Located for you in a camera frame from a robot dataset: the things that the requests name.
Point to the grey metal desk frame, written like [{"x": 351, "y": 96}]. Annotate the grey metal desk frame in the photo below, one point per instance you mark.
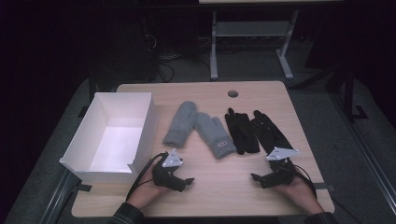
[{"x": 252, "y": 28}]

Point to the person's left hand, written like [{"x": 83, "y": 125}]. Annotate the person's left hand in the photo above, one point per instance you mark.
[{"x": 144, "y": 193}]

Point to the person's right hand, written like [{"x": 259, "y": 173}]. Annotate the person's right hand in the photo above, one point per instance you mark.
[{"x": 300, "y": 196}]

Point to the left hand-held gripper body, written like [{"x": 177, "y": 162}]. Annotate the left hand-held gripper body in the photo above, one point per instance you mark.
[{"x": 166, "y": 177}]

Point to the black glove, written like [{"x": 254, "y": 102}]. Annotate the black glove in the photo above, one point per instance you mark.
[
  {"x": 241, "y": 132},
  {"x": 269, "y": 130}
]

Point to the plain grey mitten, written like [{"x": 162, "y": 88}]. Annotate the plain grey mitten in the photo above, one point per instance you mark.
[{"x": 182, "y": 124}]

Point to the black metal stand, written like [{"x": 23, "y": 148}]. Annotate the black metal stand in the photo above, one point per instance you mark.
[{"x": 350, "y": 90}]

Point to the grey mitten with label patch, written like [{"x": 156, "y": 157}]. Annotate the grey mitten with label patch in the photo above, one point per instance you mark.
[{"x": 213, "y": 132}]

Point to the white storage box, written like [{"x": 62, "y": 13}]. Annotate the white storage box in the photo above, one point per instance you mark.
[{"x": 118, "y": 146}]

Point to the aluminium rail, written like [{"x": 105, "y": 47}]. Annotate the aluminium rail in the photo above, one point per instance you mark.
[
  {"x": 57, "y": 199},
  {"x": 370, "y": 161}
]

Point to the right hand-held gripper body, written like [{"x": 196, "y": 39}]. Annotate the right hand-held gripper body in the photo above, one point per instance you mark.
[{"x": 281, "y": 172}]

